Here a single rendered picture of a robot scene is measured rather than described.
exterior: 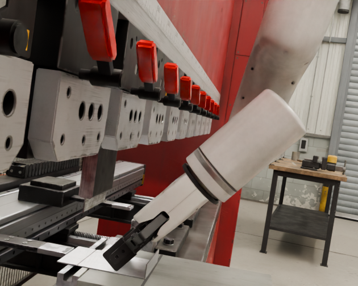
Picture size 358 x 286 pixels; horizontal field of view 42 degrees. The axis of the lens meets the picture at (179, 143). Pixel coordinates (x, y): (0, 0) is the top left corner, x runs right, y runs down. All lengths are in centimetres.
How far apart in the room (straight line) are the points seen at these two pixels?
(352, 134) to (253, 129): 740
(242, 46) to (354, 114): 533
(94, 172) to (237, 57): 226
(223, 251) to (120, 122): 237
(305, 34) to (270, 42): 5
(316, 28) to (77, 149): 36
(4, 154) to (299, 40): 43
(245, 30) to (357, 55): 536
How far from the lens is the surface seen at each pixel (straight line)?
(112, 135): 59
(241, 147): 63
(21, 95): 35
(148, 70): 59
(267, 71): 71
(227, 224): 288
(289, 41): 64
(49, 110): 41
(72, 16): 42
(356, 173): 804
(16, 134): 35
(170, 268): 74
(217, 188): 64
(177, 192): 64
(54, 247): 76
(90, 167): 66
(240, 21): 289
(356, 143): 802
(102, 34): 39
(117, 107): 59
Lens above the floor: 123
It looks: 3 degrees down
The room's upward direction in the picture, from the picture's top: 8 degrees clockwise
